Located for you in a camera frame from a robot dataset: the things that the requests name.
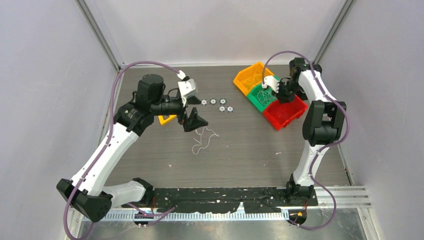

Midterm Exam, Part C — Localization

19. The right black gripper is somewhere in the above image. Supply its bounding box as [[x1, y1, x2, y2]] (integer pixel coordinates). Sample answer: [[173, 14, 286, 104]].
[[272, 80, 303, 104]]

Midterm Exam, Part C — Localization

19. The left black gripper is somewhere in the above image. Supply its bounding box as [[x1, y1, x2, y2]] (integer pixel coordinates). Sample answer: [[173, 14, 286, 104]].
[[151, 95, 209, 131]]

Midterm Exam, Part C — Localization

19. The red wire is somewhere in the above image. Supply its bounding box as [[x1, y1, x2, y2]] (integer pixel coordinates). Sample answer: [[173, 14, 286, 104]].
[[274, 105, 296, 126]]

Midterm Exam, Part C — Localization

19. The yellow wire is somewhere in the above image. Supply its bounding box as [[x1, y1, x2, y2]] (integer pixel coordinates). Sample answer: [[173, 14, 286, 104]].
[[245, 69, 266, 87]]

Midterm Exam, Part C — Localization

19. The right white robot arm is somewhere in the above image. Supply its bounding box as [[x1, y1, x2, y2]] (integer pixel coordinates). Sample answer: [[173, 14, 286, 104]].
[[275, 57, 347, 205]]

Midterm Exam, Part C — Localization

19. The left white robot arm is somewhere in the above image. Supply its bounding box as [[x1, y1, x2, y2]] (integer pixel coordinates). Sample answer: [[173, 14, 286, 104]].
[[56, 74, 209, 223]]

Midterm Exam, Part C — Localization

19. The red plastic bin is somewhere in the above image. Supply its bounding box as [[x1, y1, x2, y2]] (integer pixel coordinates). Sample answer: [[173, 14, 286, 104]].
[[262, 95, 308, 131]]

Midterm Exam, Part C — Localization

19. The green plastic bin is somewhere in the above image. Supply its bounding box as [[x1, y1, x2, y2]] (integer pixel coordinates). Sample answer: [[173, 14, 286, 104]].
[[247, 74, 277, 113]]

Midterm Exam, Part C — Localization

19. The yellow triangular plastic stand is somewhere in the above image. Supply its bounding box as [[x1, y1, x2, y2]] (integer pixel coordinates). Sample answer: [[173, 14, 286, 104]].
[[157, 114, 177, 126]]

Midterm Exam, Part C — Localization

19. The orange plastic bin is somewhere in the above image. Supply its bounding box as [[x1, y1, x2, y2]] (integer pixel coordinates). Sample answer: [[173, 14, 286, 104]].
[[233, 61, 264, 96]]

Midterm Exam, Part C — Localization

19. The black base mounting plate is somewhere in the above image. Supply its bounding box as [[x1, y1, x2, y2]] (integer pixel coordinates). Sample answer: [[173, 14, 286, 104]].
[[132, 186, 318, 214]]

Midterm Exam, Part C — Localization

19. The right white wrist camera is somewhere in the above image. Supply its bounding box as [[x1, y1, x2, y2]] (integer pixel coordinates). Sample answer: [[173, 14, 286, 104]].
[[261, 75, 281, 93]]

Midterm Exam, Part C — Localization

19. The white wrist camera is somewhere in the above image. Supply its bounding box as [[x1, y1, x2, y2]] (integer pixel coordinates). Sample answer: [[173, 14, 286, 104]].
[[178, 79, 198, 99], [261, 75, 281, 93]]

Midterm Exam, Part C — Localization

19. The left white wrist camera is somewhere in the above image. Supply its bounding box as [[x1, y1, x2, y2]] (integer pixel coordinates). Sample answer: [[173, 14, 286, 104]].
[[178, 79, 198, 99]]

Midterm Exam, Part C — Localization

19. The white perforated cable duct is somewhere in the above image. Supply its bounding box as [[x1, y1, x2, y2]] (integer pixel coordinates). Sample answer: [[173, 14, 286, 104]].
[[100, 210, 289, 222]]

